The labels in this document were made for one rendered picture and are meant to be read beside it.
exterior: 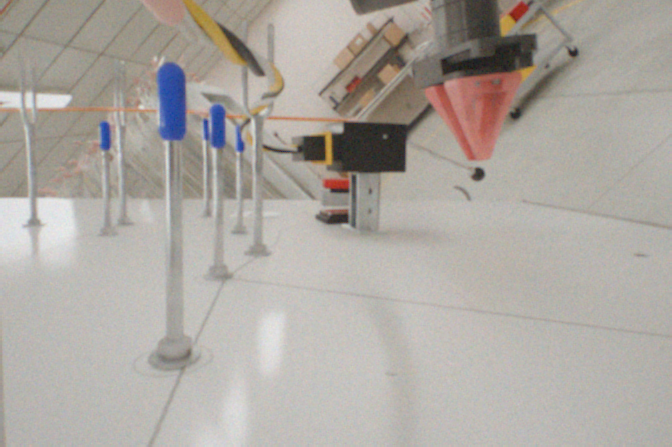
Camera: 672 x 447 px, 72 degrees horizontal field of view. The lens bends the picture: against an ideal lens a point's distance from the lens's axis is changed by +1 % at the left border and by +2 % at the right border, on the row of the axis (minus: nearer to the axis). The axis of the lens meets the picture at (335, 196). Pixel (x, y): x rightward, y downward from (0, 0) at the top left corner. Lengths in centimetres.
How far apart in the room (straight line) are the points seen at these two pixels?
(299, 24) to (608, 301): 843
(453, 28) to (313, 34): 814
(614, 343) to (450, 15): 31
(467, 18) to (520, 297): 26
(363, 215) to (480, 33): 18
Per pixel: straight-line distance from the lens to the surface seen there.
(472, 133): 43
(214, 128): 23
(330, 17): 859
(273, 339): 16
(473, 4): 43
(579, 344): 18
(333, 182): 60
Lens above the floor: 116
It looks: 7 degrees down
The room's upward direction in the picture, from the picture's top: 46 degrees counter-clockwise
